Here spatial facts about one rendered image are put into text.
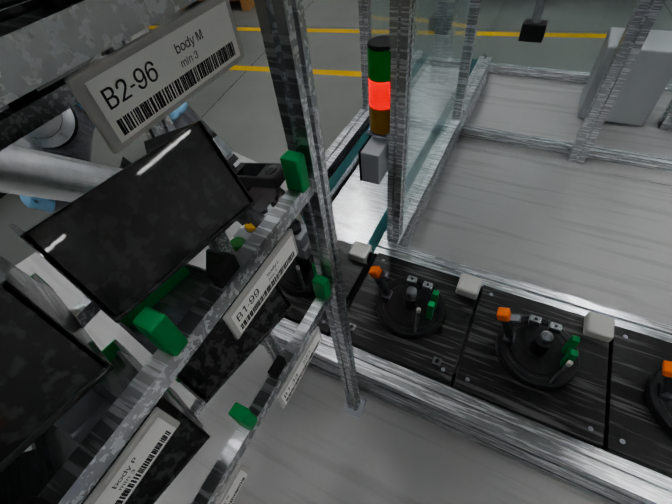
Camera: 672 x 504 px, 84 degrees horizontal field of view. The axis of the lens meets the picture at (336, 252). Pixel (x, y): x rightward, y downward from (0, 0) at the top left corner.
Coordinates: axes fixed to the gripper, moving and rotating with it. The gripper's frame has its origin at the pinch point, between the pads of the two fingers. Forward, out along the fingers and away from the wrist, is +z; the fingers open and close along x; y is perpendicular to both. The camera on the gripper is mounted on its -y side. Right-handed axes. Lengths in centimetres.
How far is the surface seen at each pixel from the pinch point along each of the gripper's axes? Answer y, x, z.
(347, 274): 1.5, -3.1, 16.0
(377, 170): -16.4, -13.0, 0.2
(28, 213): 275, -26, -84
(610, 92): -41, -78, 36
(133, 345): 43, 30, -4
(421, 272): -10.3, -9.9, 25.8
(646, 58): -47, -103, 42
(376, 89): -24.4, -16.5, -11.7
